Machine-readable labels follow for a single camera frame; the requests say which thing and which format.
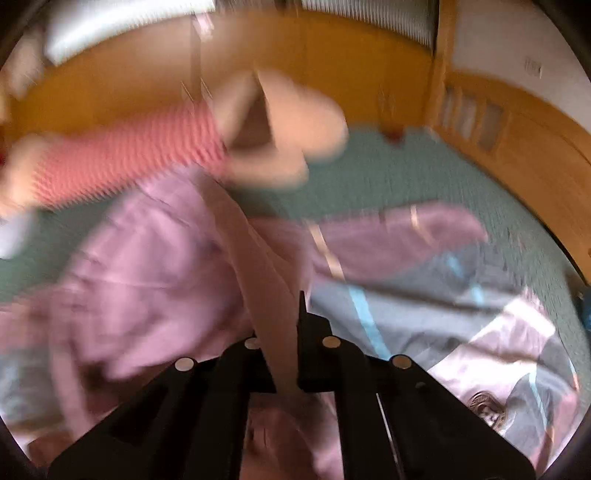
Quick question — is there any wooden wardrobe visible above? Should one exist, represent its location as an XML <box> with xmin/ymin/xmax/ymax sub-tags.
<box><xmin>9</xmin><ymin>9</ymin><xmax>444</xmax><ymax>139</ymax></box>

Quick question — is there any blue-grey small pillow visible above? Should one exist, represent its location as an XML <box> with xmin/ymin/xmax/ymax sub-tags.
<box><xmin>0</xmin><ymin>211</ymin><xmax>40</xmax><ymax>260</ymax></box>

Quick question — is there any beige plush toy striped shirt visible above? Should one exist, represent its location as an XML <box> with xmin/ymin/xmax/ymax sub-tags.
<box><xmin>0</xmin><ymin>69</ymin><xmax>350</xmax><ymax>217</ymax></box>

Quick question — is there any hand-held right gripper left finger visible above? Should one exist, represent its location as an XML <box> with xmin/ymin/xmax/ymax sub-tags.
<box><xmin>47</xmin><ymin>336</ymin><xmax>279</xmax><ymax>480</ymax></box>

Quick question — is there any printed patchwork duvet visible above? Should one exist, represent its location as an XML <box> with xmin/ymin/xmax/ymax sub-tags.
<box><xmin>0</xmin><ymin>203</ymin><xmax>585</xmax><ymax>467</ymax></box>

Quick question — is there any green bed sheet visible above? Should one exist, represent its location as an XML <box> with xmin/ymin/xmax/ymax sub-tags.
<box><xmin>0</xmin><ymin>127</ymin><xmax>585</xmax><ymax>324</ymax></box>

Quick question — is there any pink jacket with black stripe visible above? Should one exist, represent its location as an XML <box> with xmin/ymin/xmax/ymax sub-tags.
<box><xmin>0</xmin><ymin>171</ymin><xmax>352</xmax><ymax>480</ymax></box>

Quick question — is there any wooden bed headboard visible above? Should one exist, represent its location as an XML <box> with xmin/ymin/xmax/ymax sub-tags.
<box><xmin>425</xmin><ymin>69</ymin><xmax>591</xmax><ymax>278</ymax></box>

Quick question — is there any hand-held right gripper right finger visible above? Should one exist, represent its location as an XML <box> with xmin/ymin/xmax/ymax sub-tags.
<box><xmin>295</xmin><ymin>291</ymin><xmax>537</xmax><ymax>480</ymax></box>

